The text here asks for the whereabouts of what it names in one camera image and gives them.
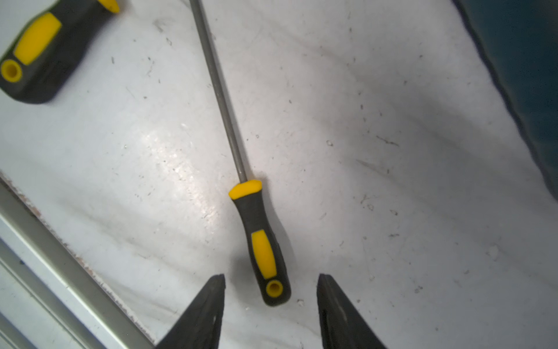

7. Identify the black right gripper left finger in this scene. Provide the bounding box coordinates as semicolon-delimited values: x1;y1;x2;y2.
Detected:
155;274;226;349

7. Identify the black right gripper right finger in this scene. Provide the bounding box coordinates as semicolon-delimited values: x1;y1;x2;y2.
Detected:
317;273;387;349

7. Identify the file tool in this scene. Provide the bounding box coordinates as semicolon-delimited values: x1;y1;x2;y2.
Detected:
1;0;120;104
190;1;291;307

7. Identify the teal plastic storage box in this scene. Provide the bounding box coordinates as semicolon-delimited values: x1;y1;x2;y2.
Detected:
454;1;557;197

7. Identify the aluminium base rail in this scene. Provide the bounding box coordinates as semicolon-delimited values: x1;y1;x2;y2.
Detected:
1;180;154;348

